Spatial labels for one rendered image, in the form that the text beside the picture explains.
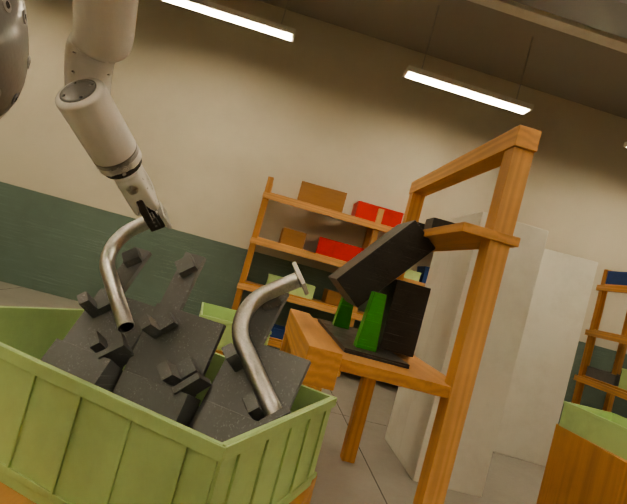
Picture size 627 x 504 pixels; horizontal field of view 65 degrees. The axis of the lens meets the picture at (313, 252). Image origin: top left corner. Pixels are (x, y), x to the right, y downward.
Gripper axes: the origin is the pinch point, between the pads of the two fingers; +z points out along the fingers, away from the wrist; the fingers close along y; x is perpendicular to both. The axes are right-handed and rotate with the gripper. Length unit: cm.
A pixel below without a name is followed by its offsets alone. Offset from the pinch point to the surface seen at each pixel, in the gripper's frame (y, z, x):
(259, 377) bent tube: -44.0, 0.7, -9.3
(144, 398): -38.6, 1.6, 9.7
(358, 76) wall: 479, 338, -258
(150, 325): -26.8, -0.6, 5.5
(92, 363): -27.9, 1.7, 17.4
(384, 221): 288, 420, -198
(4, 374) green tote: -35.2, -14.9, 22.8
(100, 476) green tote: -54, -13, 12
